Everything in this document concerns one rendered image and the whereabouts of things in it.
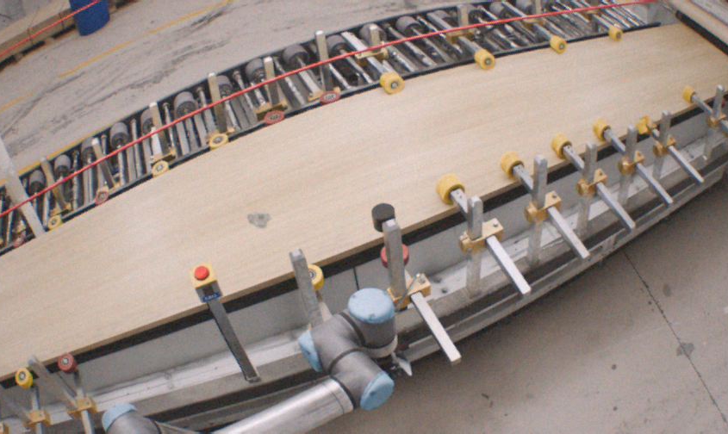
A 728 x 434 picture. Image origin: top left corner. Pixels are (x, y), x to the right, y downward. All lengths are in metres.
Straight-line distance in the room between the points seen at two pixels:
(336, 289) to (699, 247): 2.20
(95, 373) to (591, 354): 2.18
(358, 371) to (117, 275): 1.18
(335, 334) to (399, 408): 1.38
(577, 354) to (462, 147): 1.13
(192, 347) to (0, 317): 0.97
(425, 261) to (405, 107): 0.60
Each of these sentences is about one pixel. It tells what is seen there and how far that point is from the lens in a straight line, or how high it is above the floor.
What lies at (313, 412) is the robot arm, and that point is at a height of 1.30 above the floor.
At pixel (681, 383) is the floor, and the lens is 2.98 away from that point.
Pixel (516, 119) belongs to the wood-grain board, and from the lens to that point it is 2.54.
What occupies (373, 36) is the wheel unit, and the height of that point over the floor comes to 1.06.
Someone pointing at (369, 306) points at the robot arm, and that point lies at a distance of 1.43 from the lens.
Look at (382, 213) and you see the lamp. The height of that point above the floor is 1.15.
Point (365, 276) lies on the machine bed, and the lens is 2.23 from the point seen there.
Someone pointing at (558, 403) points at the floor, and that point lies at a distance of 2.77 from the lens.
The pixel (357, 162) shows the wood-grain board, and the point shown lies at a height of 0.90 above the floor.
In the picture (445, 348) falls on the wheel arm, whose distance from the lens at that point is 1.89.
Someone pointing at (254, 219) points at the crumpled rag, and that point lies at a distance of 2.25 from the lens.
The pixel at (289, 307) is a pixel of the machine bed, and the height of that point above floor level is 0.73.
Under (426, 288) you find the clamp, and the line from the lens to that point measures 2.02.
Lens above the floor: 2.44
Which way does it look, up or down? 45 degrees down
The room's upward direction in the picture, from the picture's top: 9 degrees counter-clockwise
